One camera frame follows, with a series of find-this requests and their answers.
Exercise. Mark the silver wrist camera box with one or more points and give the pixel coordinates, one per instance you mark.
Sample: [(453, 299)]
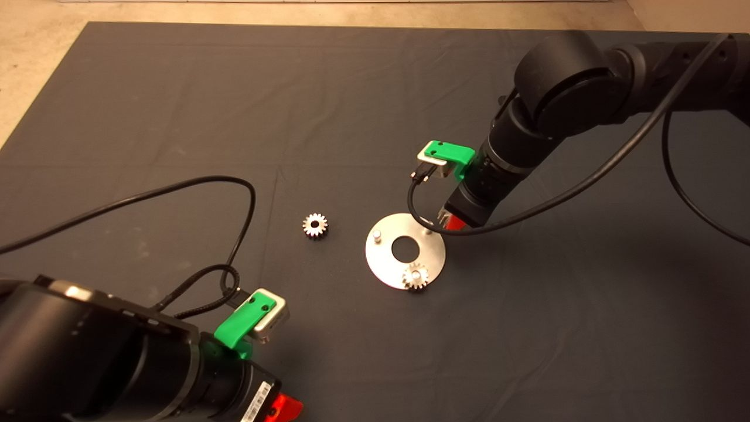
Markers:
[(436, 168), (276, 327)]

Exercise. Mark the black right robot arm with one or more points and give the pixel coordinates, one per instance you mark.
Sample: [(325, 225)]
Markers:
[(562, 82)]

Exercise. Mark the small steel planetary gear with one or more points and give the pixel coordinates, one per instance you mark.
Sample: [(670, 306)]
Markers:
[(321, 230), (440, 221), (408, 281)]

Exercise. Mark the green right camera mount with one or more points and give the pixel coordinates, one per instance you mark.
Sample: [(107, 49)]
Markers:
[(451, 153)]

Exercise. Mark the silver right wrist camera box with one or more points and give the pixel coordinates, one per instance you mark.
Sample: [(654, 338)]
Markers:
[(436, 168)]

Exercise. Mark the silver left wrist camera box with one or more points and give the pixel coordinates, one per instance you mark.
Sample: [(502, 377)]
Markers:
[(276, 327)]

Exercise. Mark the round metal carrier plate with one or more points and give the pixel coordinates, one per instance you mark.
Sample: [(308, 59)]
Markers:
[(384, 266)]

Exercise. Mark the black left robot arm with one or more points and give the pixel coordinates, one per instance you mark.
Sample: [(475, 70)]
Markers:
[(82, 357)]

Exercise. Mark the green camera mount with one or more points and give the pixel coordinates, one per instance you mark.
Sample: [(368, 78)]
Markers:
[(240, 323), (451, 153)]

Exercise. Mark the dark grey table cloth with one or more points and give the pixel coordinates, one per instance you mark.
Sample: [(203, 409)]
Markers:
[(351, 117)]

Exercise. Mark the green left camera mount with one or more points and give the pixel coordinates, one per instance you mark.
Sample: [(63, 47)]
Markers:
[(240, 323)]

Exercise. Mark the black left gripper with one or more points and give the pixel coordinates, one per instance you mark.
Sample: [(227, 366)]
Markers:
[(258, 392)]

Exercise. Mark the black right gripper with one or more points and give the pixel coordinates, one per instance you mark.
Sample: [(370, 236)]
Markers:
[(471, 205)]

